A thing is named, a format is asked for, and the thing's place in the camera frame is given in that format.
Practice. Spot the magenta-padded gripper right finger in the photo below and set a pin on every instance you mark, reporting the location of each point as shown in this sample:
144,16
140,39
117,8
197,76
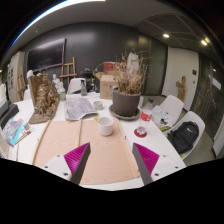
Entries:
146,158

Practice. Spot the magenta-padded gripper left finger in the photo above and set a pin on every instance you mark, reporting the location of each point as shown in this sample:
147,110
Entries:
78,156

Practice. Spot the clear red-labelled drink bottle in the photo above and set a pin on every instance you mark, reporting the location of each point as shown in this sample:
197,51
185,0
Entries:
145,116

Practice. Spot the flat round red coaster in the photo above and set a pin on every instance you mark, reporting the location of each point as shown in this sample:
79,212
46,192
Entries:
137,134

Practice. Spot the white mug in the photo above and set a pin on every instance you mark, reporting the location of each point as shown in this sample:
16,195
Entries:
106,127

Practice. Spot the yellow tube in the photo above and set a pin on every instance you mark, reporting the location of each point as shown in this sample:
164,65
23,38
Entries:
96,118

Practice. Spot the black backpack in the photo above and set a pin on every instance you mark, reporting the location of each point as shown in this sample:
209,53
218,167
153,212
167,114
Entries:
183,136

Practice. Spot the papers pile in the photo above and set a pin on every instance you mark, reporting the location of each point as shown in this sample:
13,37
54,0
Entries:
160,115

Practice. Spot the printed paper sheets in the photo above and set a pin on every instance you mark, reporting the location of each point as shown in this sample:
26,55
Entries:
78,108

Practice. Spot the small white cup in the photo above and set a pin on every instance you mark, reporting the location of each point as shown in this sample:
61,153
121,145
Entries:
98,105

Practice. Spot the dried plant in grey pot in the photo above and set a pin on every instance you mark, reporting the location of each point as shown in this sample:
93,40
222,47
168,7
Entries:
126,103

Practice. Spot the white chair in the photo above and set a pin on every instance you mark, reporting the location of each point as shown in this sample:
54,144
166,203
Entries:
196,118
173,105
76,85

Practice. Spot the small paint jar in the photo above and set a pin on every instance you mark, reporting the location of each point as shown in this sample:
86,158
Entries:
26,126

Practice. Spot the white green spray bottle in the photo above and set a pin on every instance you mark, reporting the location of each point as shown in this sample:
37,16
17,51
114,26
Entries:
62,94

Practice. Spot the dark spray bottle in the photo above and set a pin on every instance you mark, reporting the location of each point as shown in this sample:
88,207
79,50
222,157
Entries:
83,89

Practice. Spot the colourful picture book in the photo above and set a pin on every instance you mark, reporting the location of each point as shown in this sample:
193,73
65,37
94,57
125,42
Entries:
13,131

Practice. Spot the cardboard box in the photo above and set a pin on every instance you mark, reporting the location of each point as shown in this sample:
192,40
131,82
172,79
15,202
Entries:
106,86

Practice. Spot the wooden mannequin figure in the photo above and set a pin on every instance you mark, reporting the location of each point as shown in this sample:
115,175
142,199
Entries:
181,88

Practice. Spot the small white figurine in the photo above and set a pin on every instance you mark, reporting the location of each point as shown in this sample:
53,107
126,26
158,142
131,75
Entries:
56,80

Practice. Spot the black case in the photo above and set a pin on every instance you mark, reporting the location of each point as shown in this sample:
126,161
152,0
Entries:
8,111

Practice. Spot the wooden easel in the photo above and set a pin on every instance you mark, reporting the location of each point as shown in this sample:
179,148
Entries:
68,71

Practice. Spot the red box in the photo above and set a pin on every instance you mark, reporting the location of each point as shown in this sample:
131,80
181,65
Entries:
108,67

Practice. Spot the white plaster bust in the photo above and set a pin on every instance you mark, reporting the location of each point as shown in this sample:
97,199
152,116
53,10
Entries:
28,75

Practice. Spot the tall white statue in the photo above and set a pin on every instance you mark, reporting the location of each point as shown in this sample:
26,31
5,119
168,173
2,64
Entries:
133,61

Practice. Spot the white shelf unit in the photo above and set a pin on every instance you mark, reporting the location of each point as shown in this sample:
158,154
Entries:
16,75

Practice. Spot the round ceiling spotlight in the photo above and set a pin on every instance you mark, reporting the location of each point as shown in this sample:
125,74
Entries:
204,42
166,35

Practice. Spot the long ceiling light strip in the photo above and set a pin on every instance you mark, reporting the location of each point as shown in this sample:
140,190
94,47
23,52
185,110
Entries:
50,11

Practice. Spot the black wall screen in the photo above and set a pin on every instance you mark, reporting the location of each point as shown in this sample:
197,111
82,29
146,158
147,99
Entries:
46,55

